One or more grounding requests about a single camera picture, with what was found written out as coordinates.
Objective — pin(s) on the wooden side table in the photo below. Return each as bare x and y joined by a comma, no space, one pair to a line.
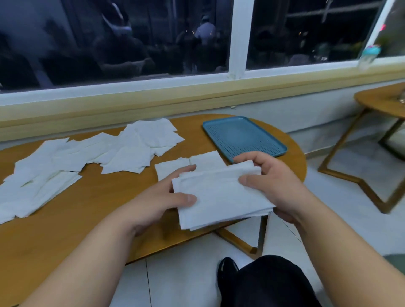
379,101

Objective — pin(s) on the clear bottle with teal cap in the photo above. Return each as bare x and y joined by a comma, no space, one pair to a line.
368,57

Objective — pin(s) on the white paper napkin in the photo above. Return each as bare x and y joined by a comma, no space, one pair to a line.
208,160
167,169

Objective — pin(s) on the pile of loose white napkins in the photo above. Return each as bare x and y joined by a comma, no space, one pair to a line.
126,148

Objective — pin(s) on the blue perforated plastic tray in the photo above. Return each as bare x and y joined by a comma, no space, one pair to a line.
242,137

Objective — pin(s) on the wooden table leg frame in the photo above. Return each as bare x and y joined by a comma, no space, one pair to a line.
250,246

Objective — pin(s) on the person's right forearm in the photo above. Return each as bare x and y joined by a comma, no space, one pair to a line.
348,253

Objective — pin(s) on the person's left hand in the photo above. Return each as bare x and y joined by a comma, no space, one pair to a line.
148,205

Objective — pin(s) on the person's left forearm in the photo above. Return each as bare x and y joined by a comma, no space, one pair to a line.
85,262

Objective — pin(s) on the wooden window ledge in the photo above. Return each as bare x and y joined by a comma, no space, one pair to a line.
189,95

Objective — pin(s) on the person's left thumb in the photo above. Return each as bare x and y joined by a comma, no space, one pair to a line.
178,200

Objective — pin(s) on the white napkin bundle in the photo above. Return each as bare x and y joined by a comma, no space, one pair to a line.
218,197

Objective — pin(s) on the person's right thumb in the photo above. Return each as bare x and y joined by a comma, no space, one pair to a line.
251,182

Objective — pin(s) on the person's black trouser leg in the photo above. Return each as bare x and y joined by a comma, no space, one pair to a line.
275,281

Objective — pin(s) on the white window frame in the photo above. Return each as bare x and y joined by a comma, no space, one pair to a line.
242,38

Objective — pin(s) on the person's black shoe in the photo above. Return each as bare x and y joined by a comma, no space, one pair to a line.
227,275

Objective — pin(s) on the person's right hand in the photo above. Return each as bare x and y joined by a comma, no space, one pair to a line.
281,186

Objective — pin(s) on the green cushion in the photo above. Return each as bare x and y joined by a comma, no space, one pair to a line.
395,264

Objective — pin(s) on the oval wooden table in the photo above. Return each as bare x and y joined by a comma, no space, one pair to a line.
95,196

